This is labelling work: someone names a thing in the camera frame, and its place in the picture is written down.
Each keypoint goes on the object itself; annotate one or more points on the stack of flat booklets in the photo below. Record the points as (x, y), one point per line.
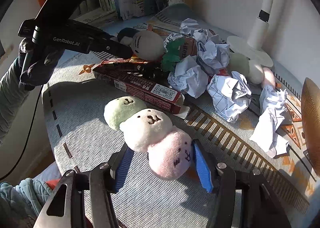
(97, 17)

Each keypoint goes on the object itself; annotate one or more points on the crumpled paper ball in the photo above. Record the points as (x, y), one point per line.
(187, 78)
(188, 27)
(230, 95)
(271, 118)
(212, 50)

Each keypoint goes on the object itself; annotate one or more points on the person's quilted clothing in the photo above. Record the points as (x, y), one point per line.
(22, 198)

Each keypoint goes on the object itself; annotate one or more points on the gold ribbed bowl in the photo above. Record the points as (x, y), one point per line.
(312, 123)

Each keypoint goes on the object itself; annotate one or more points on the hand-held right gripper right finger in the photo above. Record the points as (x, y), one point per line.
(202, 168)

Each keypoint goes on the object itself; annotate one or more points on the black mesh pen holder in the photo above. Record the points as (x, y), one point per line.
(161, 0)

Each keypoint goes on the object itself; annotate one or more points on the orange snack packet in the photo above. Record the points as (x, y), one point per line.
(188, 45)

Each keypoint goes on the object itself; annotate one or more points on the white desk lamp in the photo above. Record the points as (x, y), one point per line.
(260, 10)

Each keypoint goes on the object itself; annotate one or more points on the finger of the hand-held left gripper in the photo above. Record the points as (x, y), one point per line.
(112, 48)
(92, 32)

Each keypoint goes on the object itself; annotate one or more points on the round-head plush doll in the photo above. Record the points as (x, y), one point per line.
(146, 44)

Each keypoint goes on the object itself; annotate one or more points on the person's left hand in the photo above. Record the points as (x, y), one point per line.
(35, 73)

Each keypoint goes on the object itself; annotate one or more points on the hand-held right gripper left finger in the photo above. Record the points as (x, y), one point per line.
(123, 168)

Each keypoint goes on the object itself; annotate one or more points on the patterned woven mat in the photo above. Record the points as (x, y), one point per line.
(82, 130)

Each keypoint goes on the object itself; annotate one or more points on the long red card box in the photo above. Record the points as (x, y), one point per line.
(156, 28)
(125, 61)
(140, 87)

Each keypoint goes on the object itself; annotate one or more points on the three-ball dango plush toy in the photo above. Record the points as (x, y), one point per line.
(253, 70)
(150, 125)

